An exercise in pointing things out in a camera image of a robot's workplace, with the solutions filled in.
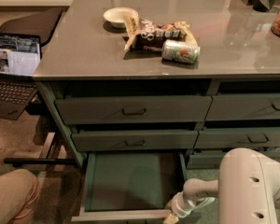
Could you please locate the white bowl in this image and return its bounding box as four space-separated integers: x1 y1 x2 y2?
103 7 138 29

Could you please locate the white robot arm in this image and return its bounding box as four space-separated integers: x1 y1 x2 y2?
163 148 280 224

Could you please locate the green drawer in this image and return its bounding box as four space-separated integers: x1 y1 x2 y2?
187 151 280 169
72 130 198 151
206 93 280 121
55 95 211 124
72 151 186 224
194 127 280 149

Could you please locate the green drawer cabinet frame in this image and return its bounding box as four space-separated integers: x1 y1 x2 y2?
39 78 280 165

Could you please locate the black chair base bar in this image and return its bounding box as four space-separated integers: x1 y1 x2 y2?
4 158 76 166

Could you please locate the green soda can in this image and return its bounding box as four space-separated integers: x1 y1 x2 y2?
161 40 200 64

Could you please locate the person's leg in khaki trousers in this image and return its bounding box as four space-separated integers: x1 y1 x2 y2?
0 169 40 224

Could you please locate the dark chair seat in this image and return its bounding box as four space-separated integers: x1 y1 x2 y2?
0 7 63 47

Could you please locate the brown snack bag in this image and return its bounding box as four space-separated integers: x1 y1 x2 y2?
123 16 197 52

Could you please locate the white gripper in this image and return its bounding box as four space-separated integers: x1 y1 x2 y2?
162 192 215 224

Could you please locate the black laptop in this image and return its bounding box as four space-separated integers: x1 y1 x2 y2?
0 33 42 120

